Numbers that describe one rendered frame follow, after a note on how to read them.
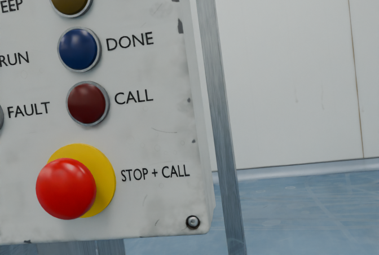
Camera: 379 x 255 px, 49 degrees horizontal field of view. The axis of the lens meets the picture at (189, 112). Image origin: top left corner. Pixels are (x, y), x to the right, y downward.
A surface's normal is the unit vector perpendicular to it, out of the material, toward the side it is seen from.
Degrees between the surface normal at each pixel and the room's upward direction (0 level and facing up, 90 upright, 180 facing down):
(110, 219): 90
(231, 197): 90
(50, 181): 86
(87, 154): 90
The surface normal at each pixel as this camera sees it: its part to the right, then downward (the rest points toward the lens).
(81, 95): -0.20, 0.06
